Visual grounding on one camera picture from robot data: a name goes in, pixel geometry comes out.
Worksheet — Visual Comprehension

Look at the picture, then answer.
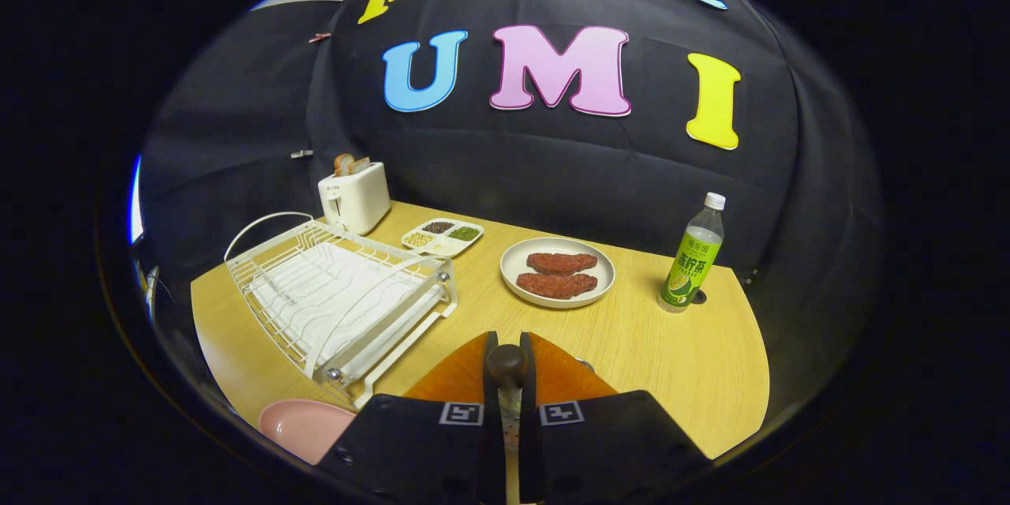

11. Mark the white wire dish rack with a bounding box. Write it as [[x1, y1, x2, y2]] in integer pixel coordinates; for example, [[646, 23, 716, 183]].
[[224, 211, 459, 410]]

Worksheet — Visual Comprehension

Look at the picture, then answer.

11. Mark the white divided grain dish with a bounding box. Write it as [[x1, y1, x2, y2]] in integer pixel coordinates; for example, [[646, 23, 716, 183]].
[[401, 219, 484, 258]]

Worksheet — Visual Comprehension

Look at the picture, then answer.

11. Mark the brown meat piece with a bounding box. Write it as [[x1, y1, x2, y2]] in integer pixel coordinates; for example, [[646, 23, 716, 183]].
[[517, 272, 598, 300], [526, 252, 598, 275]]

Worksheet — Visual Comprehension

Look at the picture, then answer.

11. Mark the green label tea bottle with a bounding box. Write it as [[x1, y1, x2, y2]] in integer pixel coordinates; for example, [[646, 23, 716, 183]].
[[657, 192, 726, 313]]

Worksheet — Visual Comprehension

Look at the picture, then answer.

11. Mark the white round meat plate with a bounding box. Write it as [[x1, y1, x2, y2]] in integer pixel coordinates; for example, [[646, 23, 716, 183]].
[[500, 237, 615, 309]]

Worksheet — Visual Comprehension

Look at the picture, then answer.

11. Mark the pink plate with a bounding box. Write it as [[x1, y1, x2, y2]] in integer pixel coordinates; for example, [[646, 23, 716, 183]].
[[259, 399, 357, 465]]

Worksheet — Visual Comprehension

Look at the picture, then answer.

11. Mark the white toaster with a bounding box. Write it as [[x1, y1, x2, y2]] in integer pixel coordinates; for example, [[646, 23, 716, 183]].
[[318, 162, 391, 236]]

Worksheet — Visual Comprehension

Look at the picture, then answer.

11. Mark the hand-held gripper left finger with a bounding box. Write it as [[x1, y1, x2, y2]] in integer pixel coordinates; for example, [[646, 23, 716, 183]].
[[316, 331, 506, 505]]

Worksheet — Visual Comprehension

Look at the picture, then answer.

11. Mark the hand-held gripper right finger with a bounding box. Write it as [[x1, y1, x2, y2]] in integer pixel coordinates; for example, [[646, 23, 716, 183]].
[[518, 331, 711, 504]]

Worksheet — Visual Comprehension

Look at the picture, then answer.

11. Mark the silver metal spoon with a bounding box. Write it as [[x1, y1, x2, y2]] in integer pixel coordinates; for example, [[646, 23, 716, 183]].
[[487, 344, 529, 505]]

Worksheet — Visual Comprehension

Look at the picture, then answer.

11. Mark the black backdrop cloth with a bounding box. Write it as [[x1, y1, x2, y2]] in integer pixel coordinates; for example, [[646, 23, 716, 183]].
[[138, 0, 883, 411]]

